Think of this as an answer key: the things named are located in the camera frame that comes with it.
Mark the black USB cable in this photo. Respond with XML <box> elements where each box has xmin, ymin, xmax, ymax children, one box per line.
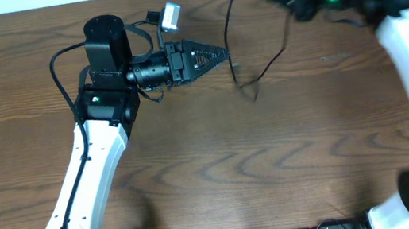
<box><xmin>218</xmin><ymin>0</ymin><xmax>303</xmax><ymax>106</ymax></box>

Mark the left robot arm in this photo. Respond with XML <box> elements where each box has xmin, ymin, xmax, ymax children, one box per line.
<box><xmin>45</xmin><ymin>14</ymin><xmax>229</xmax><ymax>229</ymax></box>

